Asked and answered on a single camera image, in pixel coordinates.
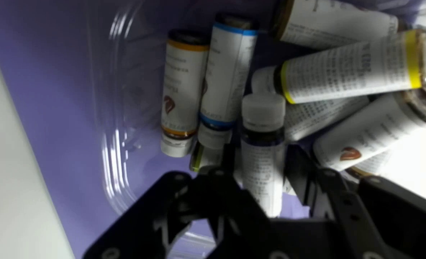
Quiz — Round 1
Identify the white text-labelled bottle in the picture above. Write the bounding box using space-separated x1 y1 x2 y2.
283 96 371 145

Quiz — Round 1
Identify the bottle with yellow bands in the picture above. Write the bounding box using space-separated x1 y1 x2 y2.
248 28 426 106

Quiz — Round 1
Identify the white labelled bottle dark cap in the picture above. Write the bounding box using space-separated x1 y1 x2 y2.
270 0 399 51

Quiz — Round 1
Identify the bottle with brown logo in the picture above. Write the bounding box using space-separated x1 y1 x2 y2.
312 87 426 173

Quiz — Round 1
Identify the clear plastic container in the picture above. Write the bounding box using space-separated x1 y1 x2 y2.
84 0 426 247

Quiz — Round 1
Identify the white-capped bottle with dark band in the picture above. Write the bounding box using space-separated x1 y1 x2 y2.
234 93 287 221

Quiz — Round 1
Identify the purple mat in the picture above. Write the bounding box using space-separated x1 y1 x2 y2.
0 0 426 259

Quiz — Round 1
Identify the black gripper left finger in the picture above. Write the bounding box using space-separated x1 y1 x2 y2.
81 168 273 259

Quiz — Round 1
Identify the bottle with orange bands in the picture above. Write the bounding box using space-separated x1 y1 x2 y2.
158 29 209 160

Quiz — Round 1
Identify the small yellow-tinted bottle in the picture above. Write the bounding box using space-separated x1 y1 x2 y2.
188 143 219 173

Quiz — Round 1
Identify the bottle with blue bands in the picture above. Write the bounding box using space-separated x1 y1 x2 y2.
195 12 258 152

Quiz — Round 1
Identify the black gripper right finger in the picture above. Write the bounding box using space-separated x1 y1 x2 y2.
283 143 426 259

